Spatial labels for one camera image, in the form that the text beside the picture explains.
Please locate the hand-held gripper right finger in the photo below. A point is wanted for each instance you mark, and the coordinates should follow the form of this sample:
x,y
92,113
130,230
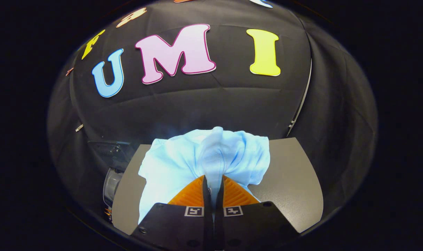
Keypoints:
x,y
250,226

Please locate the small red clip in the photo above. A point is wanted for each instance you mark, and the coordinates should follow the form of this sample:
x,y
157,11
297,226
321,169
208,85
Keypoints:
x,y
69,71

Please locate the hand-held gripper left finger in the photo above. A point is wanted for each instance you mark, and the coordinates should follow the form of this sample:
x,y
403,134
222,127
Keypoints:
x,y
176,226

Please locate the small metal clip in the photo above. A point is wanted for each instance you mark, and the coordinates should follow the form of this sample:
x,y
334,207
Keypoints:
x,y
79,128

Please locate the light blue shirt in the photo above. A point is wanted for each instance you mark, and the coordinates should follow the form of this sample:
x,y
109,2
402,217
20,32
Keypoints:
x,y
176,164

